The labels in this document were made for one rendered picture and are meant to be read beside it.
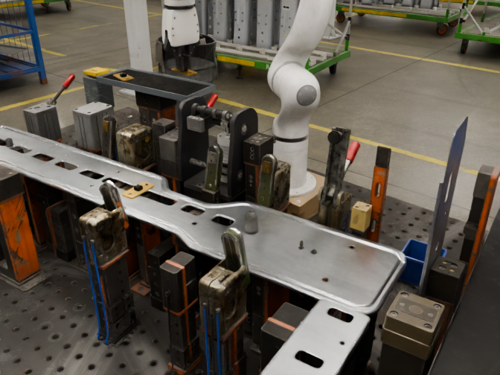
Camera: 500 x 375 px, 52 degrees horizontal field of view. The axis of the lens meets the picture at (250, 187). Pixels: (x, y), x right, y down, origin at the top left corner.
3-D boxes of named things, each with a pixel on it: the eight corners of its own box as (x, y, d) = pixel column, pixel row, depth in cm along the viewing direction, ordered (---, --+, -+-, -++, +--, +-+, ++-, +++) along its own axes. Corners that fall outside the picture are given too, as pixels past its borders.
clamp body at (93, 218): (88, 337, 127) (64, 217, 110) (123, 309, 136) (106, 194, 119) (114, 353, 122) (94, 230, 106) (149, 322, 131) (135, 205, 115)
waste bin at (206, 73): (148, 123, 446) (139, 39, 412) (192, 108, 482) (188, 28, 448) (188, 138, 418) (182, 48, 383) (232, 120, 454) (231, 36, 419)
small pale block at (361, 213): (337, 333, 127) (351, 207, 110) (343, 325, 130) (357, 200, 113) (350, 339, 126) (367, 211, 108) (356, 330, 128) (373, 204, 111)
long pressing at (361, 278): (-61, 149, 156) (-63, 144, 155) (5, 126, 173) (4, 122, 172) (371, 322, 90) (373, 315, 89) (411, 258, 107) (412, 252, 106)
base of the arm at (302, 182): (277, 166, 192) (277, 120, 183) (324, 178, 184) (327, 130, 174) (251, 188, 178) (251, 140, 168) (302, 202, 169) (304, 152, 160)
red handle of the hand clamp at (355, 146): (321, 193, 115) (347, 138, 121) (322, 197, 117) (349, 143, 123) (338, 197, 113) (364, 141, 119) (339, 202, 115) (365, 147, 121)
